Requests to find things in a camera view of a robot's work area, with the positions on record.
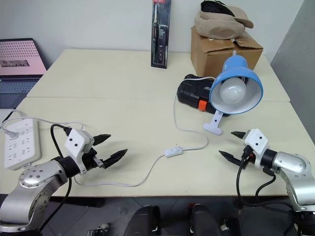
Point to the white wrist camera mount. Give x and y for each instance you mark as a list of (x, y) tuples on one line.
[(257, 142), (76, 143)]

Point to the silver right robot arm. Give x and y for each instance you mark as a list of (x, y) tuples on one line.
[(292, 164)]

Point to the beige cap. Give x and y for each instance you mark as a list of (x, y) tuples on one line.
[(219, 24)]

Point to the open laptop with pink screen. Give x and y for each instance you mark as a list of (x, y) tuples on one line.
[(17, 56)]

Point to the white light bulb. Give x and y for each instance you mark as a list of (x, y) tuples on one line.
[(232, 91)]

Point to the blue desk lamp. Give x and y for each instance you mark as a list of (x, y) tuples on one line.
[(235, 67)]

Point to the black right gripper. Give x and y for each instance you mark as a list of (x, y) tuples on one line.
[(248, 156)]

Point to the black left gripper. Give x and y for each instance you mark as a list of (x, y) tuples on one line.
[(89, 159)]

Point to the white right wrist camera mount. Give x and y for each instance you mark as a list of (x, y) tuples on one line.
[(257, 142)]

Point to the small metal floor fitting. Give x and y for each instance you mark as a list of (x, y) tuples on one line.
[(226, 224), (102, 227)]

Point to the brown cardboard box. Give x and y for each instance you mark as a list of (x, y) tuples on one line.
[(211, 54)]

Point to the white power strip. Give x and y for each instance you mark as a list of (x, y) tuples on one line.
[(22, 145)]

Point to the black case with orange latch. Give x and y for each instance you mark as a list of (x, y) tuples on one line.
[(192, 94)]

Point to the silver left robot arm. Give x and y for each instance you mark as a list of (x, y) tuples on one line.
[(32, 191)]

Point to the dark rounded shape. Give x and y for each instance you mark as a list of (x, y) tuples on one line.
[(145, 221), (204, 221)]

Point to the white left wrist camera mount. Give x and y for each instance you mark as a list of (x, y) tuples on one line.
[(76, 143)]

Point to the black packaged soldering iron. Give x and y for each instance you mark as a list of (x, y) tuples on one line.
[(161, 34)]

